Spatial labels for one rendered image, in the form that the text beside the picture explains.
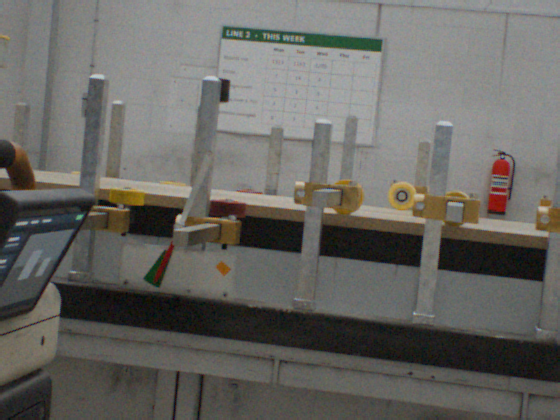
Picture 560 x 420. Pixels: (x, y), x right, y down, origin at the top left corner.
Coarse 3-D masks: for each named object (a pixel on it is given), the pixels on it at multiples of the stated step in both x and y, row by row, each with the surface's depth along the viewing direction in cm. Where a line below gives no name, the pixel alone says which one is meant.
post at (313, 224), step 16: (320, 128) 229; (320, 144) 229; (320, 160) 230; (320, 176) 230; (320, 208) 230; (304, 224) 231; (320, 224) 230; (304, 240) 231; (320, 240) 233; (304, 256) 231; (304, 272) 231; (304, 288) 231
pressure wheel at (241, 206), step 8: (216, 200) 244; (224, 200) 248; (232, 200) 246; (216, 208) 243; (224, 208) 242; (232, 208) 243; (240, 208) 244; (224, 216) 243; (240, 216) 244; (224, 248) 246
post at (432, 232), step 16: (448, 128) 225; (448, 144) 225; (432, 160) 226; (448, 160) 225; (432, 176) 226; (432, 192) 226; (432, 224) 226; (432, 240) 226; (432, 256) 226; (432, 272) 227; (432, 288) 227; (416, 304) 227; (432, 304) 227
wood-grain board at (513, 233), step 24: (168, 192) 273; (216, 192) 304; (240, 192) 319; (264, 216) 253; (288, 216) 252; (336, 216) 251; (360, 216) 250; (384, 216) 261; (408, 216) 275; (480, 240) 245; (504, 240) 244; (528, 240) 244
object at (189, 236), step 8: (208, 224) 230; (216, 224) 232; (176, 232) 206; (184, 232) 206; (192, 232) 208; (200, 232) 215; (208, 232) 222; (216, 232) 230; (176, 240) 206; (184, 240) 206; (192, 240) 209; (200, 240) 216; (208, 240) 223
